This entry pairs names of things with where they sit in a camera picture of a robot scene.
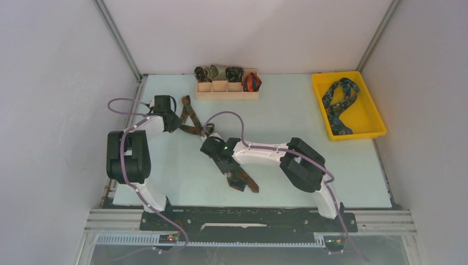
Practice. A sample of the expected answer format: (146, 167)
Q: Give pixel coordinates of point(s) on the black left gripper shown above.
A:
(176, 124)

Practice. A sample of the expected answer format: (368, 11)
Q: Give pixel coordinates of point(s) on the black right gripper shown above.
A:
(225, 169)

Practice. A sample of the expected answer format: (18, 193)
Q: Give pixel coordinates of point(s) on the brown green patterned tie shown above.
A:
(192, 117)

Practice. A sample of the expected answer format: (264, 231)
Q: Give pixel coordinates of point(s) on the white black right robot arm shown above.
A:
(302, 165)

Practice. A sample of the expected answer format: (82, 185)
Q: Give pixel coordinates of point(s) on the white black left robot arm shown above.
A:
(128, 155)

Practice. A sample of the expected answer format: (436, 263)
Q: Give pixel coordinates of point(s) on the dark patterned rolled tie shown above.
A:
(201, 74)

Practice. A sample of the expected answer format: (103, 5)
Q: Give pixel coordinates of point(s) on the wooden compartment box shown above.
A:
(225, 90)

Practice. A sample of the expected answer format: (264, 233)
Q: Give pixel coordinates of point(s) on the olive green rolled tie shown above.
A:
(217, 73)

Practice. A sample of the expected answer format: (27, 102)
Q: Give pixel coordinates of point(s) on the orange navy rolled tie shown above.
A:
(251, 83)

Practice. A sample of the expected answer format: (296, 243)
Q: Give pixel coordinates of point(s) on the black green rolled tie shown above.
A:
(234, 74)

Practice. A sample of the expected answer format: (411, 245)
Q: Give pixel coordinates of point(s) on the blue patterned tie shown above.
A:
(335, 110)

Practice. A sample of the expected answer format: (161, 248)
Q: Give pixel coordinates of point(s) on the yellow plastic tray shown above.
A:
(362, 117)

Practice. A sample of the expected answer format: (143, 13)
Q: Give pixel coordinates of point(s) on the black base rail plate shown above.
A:
(223, 225)

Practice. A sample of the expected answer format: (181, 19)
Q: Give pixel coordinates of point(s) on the aluminium frame rail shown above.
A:
(122, 226)

